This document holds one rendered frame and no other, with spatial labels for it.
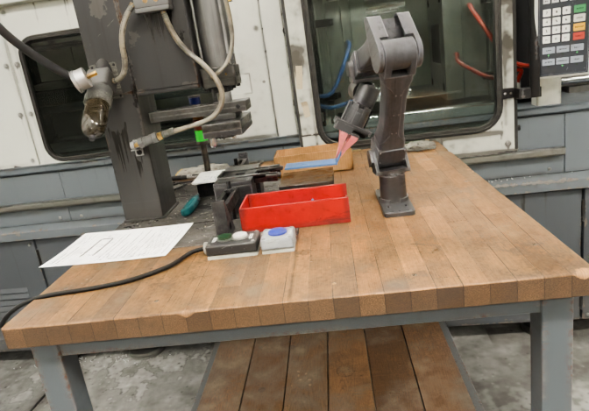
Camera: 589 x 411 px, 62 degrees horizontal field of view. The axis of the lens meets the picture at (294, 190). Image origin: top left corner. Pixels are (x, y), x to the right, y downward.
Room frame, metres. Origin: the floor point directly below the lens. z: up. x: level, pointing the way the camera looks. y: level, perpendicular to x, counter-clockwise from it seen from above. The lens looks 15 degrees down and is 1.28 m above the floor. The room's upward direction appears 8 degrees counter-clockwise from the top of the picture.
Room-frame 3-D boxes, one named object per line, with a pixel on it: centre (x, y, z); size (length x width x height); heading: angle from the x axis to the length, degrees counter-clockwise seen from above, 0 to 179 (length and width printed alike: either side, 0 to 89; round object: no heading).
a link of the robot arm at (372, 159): (1.14, -0.23, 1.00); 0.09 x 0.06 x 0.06; 95
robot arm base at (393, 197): (1.13, -0.24, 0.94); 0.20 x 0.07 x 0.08; 175
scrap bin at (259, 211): (1.11, 0.00, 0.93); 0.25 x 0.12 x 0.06; 85
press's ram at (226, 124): (1.32, 0.22, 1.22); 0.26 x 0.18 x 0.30; 85
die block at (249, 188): (1.33, 0.15, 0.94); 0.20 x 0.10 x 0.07; 175
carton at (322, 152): (1.60, -0.08, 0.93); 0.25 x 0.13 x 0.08; 85
